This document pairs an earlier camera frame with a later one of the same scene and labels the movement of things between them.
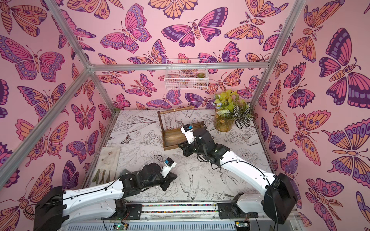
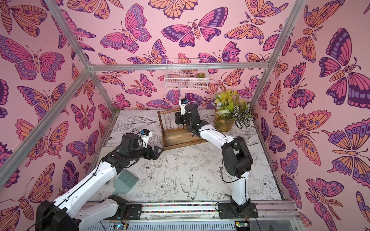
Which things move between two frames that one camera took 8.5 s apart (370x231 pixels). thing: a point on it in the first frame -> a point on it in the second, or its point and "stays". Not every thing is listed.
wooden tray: x=173 y=137 stays
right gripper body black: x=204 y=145 -> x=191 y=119
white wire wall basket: x=181 y=74 stays
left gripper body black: x=158 y=181 -> x=141 y=153
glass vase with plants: x=229 y=108 stays
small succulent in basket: x=200 y=75 stays
